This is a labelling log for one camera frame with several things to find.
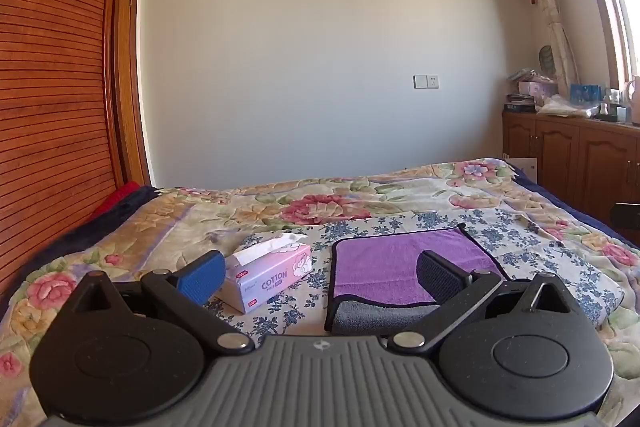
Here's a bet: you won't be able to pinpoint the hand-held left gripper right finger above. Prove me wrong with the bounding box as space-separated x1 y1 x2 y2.
387 250 573 354

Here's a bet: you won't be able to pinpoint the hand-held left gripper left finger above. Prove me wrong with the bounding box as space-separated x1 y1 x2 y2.
65 251 254 354

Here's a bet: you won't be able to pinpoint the purple towel with black edge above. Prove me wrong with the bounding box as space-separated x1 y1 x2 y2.
324 223 512 336

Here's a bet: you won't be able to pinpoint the pink tissue box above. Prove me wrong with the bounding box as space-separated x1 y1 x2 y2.
215 231 314 315

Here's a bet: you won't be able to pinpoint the blue floral white cloth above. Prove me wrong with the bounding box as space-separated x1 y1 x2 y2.
202 206 626 339

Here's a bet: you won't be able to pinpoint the red cloth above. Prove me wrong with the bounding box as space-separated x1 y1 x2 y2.
96 181 142 219

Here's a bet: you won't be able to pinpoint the floral blanket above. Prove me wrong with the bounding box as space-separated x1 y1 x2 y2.
0 157 640 427

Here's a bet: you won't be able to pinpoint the wooden cabinet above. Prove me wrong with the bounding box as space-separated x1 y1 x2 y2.
501 108 640 230

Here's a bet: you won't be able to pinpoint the stack of books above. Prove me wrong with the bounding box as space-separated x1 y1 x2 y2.
504 92 539 113

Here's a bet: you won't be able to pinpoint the black object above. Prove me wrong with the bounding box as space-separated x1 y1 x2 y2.
611 202 640 239

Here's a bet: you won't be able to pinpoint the wooden door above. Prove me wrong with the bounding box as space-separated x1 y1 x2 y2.
112 0 153 188

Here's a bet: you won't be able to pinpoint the clear plastic bag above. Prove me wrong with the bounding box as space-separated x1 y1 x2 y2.
535 95 602 118

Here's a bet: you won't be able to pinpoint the blue box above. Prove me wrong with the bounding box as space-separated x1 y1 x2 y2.
569 83 604 106

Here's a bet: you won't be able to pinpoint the grey fan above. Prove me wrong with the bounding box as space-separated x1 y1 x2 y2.
537 44 557 80

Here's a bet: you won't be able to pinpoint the small bottles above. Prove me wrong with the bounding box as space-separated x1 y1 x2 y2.
601 87 629 124

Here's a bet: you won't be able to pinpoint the wooden slatted wardrobe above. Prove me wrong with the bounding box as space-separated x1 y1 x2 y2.
0 0 151 303

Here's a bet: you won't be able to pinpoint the pink jug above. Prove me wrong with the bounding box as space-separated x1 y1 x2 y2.
625 76 640 126

